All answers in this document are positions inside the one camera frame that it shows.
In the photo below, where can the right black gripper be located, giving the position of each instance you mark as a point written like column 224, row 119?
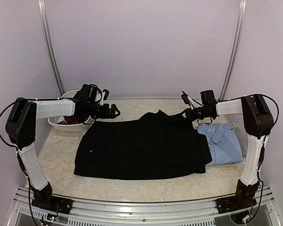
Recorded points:
column 190, row 115

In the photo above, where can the light blue folded shirt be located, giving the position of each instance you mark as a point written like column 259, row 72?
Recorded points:
column 223, row 143

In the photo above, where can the right aluminium corner post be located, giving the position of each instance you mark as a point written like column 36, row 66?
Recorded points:
column 235, row 49

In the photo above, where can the aluminium corner post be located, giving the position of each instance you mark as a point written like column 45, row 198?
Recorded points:
column 49, row 45
column 235, row 49

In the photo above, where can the red black plaid shirt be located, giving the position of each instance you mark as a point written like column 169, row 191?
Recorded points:
column 73, row 120

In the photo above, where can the white plastic bin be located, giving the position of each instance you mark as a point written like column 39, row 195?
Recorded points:
column 53, row 121

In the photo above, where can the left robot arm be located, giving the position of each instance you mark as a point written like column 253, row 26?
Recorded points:
column 21, row 125

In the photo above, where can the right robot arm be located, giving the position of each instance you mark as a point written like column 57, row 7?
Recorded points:
column 260, row 114

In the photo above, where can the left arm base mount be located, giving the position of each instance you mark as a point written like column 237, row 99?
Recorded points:
column 44, row 199

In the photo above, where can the black long sleeve shirt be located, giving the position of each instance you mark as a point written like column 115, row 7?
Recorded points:
column 155, row 146

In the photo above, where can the left aluminium corner post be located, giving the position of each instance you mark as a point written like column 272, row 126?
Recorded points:
column 49, row 45

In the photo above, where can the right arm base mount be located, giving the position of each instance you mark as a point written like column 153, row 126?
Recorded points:
column 244, row 197

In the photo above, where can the aluminium front rail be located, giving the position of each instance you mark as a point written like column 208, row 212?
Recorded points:
column 201, row 212

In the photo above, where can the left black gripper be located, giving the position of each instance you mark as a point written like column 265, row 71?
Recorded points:
column 105, row 114

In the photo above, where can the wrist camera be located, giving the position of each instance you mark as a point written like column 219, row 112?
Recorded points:
column 187, row 100
column 103, row 96

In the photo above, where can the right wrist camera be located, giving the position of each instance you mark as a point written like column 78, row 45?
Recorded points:
column 187, row 100

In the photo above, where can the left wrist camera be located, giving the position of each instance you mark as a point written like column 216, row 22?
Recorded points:
column 103, row 96

